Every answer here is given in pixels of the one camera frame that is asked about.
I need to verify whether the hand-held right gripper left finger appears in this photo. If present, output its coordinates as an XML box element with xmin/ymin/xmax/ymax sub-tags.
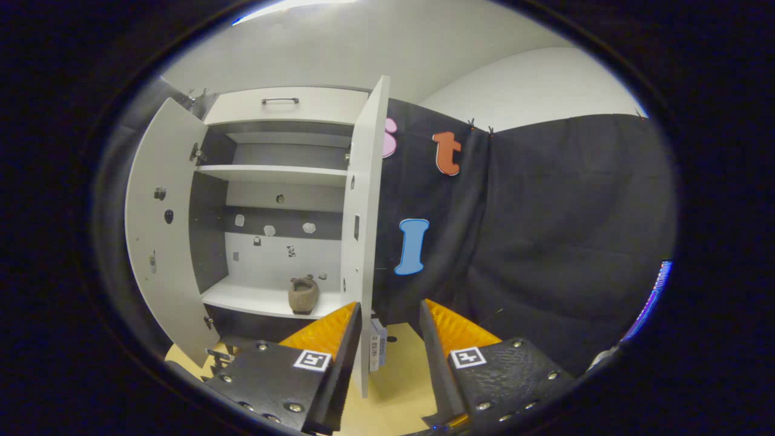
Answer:
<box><xmin>203</xmin><ymin>301</ymin><xmax>363</xmax><ymax>434</ymax></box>

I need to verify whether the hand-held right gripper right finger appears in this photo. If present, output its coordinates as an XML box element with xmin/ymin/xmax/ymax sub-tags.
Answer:
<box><xmin>419</xmin><ymin>298</ymin><xmax>576</xmax><ymax>431</ymax></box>

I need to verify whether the brown fleece shoe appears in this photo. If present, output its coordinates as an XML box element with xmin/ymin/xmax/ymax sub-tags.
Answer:
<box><xmin>288</xmin><ymin>274</ymin><xmax>320</xmax><ymax>314</ymax></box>

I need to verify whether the white cabinet door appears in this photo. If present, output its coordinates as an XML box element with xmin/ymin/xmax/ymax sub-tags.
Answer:
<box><xmin>339</xmin><ymin>76</ymin><xmax>391</xmax><ymax>399</ymax></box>
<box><xmin>124</xmin><ymin>98</ymin><xmax>209</xmax><ymax>367</ymax></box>

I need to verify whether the white shoe cabinet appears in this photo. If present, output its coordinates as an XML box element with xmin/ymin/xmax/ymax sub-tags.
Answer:
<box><xmin>124</xmin><ymin>76</ymin><xmax>391</xmax><ymax>399</ymax></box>

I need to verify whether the white cabinet drawer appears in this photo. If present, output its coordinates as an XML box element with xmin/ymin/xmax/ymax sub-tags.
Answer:
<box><xmin>203</xmin><ymin>87</ymin><xmax>370</xmax><ymax>127</ymax></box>

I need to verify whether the small white cardboard box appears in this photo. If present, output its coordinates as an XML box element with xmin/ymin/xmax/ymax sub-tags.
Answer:
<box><xmin>368</xmin><ymin>319</ymin><xmax>388</xmax><ymax>373</ymax></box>

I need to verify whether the black backdrop cloth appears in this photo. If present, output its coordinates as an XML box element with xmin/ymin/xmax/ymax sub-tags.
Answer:
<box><xmin>97</xmin><ymin>76</ymin><xmax>678</xmax><ymax>377</ymax></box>

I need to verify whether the ceiling light panel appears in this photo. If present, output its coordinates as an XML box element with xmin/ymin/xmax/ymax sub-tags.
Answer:
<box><xmin>233</xmin><ymin>0</ymin><xmax>358</xmax><ymax>25</ymax></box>

